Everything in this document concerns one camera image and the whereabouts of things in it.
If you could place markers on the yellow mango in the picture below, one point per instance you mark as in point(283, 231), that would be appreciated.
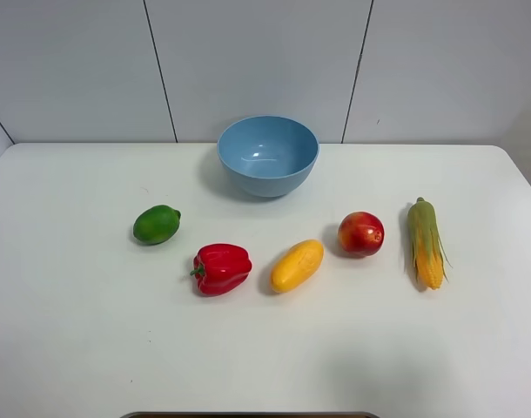
point(298, 265)

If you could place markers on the red apple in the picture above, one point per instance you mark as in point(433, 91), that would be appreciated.
point(361, 234)

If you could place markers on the green lime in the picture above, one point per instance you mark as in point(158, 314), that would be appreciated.
point(156, 225)

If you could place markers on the blue plastic bowl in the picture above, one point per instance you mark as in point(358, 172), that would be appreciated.
point(267, 156)

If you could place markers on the red bell pepper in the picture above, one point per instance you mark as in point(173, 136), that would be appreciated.
point(219, 268)

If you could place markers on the corn cob with husk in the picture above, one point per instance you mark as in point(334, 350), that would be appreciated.
point(427, 253)

